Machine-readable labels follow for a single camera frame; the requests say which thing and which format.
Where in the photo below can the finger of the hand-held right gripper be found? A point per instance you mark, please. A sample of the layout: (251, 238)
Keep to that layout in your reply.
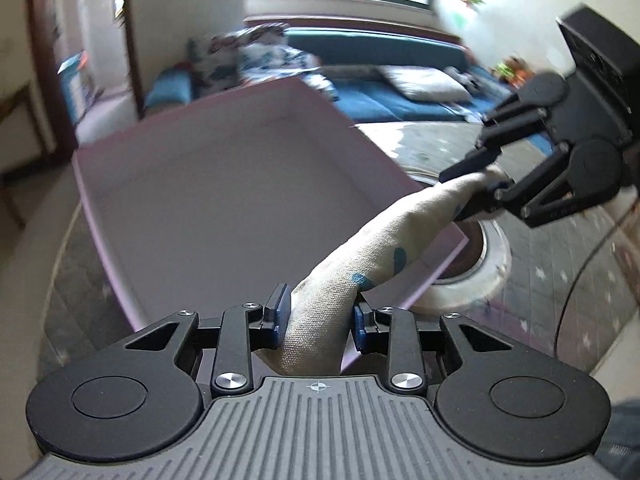
(480, 205)
(470, 165)

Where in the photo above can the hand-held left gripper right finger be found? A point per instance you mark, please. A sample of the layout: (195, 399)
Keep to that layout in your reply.
(359, 330)

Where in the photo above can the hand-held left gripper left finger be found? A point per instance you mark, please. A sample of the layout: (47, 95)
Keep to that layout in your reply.
(280, 315)

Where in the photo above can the cream canvas shopping bag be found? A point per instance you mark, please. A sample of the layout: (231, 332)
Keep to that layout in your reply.
(350, 270)

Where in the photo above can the pink cardboard box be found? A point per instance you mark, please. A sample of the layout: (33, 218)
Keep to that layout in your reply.
(225, 185)

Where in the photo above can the round black induction cooktop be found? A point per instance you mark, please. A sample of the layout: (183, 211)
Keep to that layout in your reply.
(470, 260)

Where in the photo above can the orange plush toy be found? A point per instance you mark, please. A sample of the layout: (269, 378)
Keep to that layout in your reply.
(521, 75)

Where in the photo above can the grey quilted star table cover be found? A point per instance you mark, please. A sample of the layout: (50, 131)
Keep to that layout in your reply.
(550, 260)

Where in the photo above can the white pillow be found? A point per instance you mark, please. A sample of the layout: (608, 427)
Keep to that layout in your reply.
(425, 82)

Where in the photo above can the brown plush bear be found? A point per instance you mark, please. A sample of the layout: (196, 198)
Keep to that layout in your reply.
(502, 66)

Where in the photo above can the blue sofa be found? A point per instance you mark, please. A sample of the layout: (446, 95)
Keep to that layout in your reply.
(380, 47)

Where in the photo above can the dark wooden door frame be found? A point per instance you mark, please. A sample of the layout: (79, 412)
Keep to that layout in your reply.
(40, 35)

